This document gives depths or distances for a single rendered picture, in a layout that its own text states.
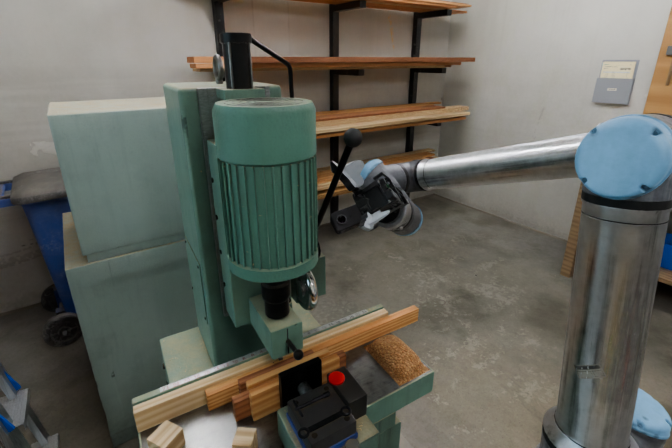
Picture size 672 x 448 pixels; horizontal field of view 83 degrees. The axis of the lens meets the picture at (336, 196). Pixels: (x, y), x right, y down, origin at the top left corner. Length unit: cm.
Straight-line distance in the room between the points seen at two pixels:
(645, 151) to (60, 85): 285
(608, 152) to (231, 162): 57
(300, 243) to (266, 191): 12
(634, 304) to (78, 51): 289
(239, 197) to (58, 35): 241
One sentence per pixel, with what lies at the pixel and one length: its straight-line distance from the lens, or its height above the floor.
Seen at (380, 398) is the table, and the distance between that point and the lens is 91.
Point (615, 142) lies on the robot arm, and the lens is 68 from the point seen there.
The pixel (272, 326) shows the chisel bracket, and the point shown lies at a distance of 82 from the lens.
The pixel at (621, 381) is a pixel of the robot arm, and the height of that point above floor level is 109.
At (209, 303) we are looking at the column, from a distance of 100.
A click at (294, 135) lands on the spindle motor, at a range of 62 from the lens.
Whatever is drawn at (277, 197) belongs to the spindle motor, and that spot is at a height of 136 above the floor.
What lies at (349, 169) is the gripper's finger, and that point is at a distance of 78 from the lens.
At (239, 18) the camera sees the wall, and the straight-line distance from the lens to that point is 320.
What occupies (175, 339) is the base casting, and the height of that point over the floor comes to 80.
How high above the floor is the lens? 157
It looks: 20 degrees down
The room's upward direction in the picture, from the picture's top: straight up
